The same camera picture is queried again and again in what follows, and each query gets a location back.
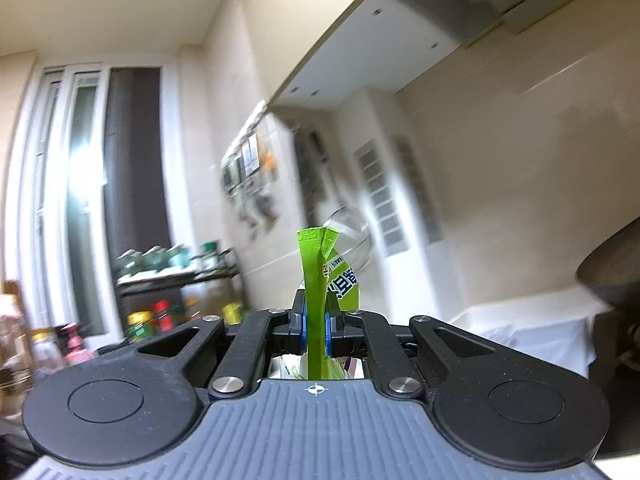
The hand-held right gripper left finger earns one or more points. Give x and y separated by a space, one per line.
301 330

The green snack packet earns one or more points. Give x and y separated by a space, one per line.
315 280

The green lid spice jar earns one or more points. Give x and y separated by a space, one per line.
210 251

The pink dish soap bottle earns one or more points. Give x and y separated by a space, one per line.
77 345

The red cap checkered label bottle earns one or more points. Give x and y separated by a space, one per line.
162 315

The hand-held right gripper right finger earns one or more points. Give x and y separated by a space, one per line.
328 332

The white vent grille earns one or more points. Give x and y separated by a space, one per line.
380 195

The yellow cap green bottle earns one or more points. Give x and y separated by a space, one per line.
140 325

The narrow wall vent grille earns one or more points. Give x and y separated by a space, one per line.
420 190

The window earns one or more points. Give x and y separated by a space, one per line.
75 200

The green ceramic cup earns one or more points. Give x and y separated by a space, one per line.
130 261
152 257
177 255

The white upper cabinet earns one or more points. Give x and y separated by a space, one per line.
390 35

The white plastic jug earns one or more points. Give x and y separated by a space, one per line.
45 352

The yellow green snack bag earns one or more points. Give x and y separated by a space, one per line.
232 312

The wall poster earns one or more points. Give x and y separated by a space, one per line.
250 180

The black metal spice rack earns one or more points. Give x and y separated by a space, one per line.
175 281

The dark metal pan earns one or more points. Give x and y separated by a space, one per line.
610 265

